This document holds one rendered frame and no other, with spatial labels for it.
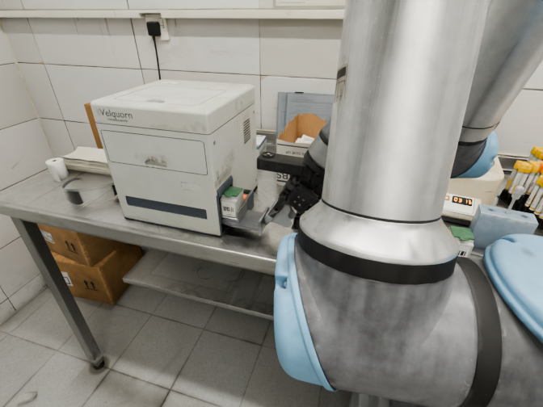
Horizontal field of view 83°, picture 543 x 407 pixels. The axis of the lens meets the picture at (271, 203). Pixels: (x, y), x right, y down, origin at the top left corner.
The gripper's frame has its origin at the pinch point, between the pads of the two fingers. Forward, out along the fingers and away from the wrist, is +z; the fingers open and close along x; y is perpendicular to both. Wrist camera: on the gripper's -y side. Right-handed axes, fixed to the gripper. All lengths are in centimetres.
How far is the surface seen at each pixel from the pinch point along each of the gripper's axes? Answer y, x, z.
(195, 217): -13.7, -4.5, 7.9
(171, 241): -15.5, -8.5, 14.9
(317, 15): -20, 56, -35
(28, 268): -85, 22, 136
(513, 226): 43, 7, -29
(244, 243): -0.9, -4.7, 6.1
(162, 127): -28.3, -4.4, -8.0
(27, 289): -79, 17, 145
